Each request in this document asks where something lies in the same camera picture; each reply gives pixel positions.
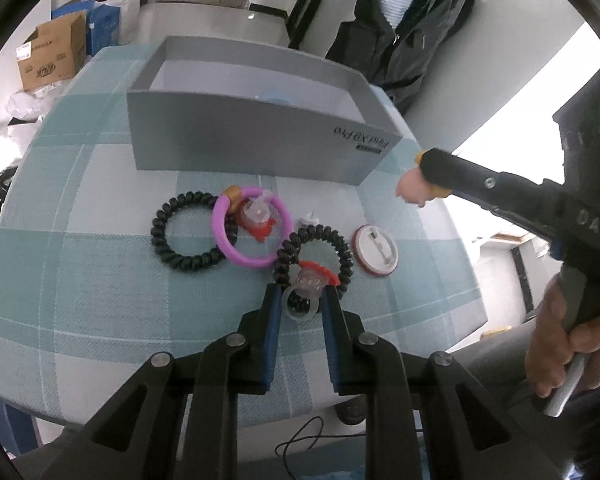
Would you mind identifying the grey cardboard box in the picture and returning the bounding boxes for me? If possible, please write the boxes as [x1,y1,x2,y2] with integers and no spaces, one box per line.
[126,36,405,187]

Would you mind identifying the blue and white carton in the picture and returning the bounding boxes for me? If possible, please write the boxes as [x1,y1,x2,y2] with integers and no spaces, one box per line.
[86,2,124,56]

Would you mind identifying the flat blue carton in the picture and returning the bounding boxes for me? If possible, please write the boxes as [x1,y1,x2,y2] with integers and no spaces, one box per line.
[51,0,95,20]

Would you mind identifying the thin black floor cable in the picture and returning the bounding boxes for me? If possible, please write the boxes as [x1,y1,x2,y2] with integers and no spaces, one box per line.
[274,416,331,480]

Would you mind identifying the white plastic bag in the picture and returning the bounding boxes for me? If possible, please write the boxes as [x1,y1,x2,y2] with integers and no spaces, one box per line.
[92,0,142,46]

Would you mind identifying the black spiral hair tie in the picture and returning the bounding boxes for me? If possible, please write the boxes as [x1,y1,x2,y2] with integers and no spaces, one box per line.
[275,225,353,311]
[151,191,238,272]

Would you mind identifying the black jacket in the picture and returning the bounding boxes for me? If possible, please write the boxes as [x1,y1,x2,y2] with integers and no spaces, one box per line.
[325,0,476,113]

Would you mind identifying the teal checked tablecloth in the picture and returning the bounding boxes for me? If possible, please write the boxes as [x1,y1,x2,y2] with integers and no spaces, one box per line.
[0,42,488,423]

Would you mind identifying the person's dark shoe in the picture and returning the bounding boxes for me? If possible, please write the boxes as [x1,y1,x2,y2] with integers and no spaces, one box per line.
[336,400,369,426]

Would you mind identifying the red round badge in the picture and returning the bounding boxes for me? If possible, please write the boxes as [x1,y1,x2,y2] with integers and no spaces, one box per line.
[352,224,398,277]

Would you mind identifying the person's grey trousers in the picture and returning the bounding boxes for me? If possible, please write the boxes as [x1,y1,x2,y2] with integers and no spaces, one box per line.
[450,322,600,480]

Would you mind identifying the purple ring bracelet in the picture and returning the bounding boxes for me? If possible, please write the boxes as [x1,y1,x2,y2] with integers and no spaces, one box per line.
[211,185,293,268]

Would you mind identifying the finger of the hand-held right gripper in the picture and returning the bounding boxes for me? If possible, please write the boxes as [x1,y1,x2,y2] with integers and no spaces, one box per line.
[419,148,564,257]

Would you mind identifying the person's right hand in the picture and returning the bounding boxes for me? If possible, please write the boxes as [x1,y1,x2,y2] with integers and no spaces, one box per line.
[525,277,600,401]

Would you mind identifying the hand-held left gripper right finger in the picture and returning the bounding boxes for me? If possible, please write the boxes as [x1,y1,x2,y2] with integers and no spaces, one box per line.
[321,287,561,480]

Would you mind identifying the clear crumpled plastic bags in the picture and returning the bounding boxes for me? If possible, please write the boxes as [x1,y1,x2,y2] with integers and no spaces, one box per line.
[0,85,53,133]

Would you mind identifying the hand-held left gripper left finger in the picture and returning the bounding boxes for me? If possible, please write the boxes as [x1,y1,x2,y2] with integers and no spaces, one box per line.
[40,285,286,480]

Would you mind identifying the brown cardboard carton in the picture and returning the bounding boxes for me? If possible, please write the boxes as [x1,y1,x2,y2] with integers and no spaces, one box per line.
[16,10,88,92]

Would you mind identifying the red clear toy ring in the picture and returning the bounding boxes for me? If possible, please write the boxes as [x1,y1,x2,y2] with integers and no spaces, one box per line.
[235,191,277,242]
[280,260,342,322]

